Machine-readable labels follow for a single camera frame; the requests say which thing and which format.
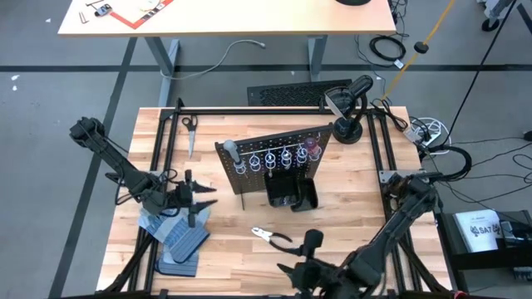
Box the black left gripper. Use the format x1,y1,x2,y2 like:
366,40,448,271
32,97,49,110
174,169,219,228

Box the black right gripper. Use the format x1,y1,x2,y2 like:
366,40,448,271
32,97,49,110
276,229,347,299

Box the black-handled slip-joint pliers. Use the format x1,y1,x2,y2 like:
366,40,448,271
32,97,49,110
250,226,303,257

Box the black metal peg board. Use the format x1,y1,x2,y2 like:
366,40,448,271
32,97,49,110
214,123,335,211

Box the grey black handled screwdriver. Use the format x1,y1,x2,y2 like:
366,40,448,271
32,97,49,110
223,139,250,179

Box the red translucent object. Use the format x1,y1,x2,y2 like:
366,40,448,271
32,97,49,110
303,131,323,161

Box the grey blue work glove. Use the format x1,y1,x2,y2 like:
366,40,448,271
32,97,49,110
154,248,200,278
136,205,212,265

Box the wide black pegboard bin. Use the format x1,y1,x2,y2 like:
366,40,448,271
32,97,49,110
289,177,320,213

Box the tapered black pegboard bin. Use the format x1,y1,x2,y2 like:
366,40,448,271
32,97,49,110
264,169,301,208

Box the black keyboard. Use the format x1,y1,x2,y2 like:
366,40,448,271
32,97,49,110
246,78,352,107

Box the black gooseneck desk lamp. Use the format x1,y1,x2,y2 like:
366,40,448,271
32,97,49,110
323,74,374,145

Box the light wood table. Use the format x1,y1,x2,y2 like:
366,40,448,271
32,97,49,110
57,0,397,107

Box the white power strip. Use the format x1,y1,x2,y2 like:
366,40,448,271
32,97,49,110
403,126,441,146

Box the black equipment case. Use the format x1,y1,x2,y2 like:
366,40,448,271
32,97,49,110
436,209,532,271

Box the white booklet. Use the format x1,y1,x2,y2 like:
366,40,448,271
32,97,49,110
452,208,503,253

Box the red bordered white mat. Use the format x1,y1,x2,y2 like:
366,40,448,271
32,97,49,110
108,0,175,31

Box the small grey device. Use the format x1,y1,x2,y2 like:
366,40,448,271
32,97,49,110
93,2,113,18

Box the thin black pole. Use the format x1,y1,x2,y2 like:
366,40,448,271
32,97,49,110
446,0,519,142

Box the wheeled equipment cart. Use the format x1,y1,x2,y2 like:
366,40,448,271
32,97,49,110
477,0,519,32

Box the black-handled scissors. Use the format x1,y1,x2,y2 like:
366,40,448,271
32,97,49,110
181,115,199,159

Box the chrome multi-ring tool holder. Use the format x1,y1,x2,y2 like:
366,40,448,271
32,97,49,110
233,136,323,175

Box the grey metal clamp bracket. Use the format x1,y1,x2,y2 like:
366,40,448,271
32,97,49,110
378,169,402,184
104,171,126,186

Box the white floor cable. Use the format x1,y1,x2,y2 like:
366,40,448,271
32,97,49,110
160,39,267,81

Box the black lamp power cable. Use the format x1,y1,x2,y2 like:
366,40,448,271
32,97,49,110
368,97,411,133

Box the white coiled cable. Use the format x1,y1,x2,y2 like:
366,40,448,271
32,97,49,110
411,117,453,155

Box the thick black arm cable loop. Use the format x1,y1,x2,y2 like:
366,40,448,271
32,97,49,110
423,145,474,184

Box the thin black floor cables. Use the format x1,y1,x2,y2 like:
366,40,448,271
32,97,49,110
430,135,532,208

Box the black coiled cable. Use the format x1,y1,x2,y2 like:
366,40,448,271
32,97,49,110
368,35,406,62

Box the yellow strap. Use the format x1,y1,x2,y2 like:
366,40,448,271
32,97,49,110
382,0,458,100

